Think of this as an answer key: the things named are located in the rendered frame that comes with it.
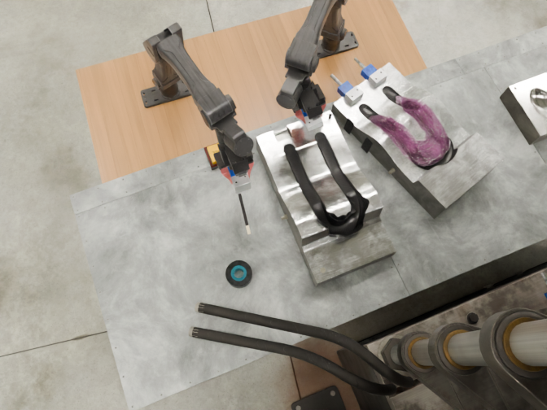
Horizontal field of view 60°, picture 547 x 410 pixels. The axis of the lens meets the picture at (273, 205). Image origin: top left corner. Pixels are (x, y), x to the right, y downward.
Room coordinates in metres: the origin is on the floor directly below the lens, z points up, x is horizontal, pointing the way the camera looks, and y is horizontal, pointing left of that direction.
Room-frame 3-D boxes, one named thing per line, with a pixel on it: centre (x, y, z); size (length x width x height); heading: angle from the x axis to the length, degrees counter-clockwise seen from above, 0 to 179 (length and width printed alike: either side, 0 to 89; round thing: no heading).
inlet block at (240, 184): (0.56, 0.11, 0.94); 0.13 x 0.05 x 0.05; 22
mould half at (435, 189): (0.72, -0.46, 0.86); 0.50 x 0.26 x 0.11; 39
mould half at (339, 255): (0.51, -0.16, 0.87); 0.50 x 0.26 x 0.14; 22
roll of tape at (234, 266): (0.26, 0.10, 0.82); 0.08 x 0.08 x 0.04
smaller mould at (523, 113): (0.83, -0.89, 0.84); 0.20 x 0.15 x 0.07; 22
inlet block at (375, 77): (0.96, -0.32, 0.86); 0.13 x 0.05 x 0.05; 39
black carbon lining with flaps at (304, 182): (0.52, -0.16, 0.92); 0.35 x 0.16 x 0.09; 22
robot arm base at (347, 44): (1.10, -0.20, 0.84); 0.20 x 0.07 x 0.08; 109
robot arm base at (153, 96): (0.91, 0.36, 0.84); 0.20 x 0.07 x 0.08; 109
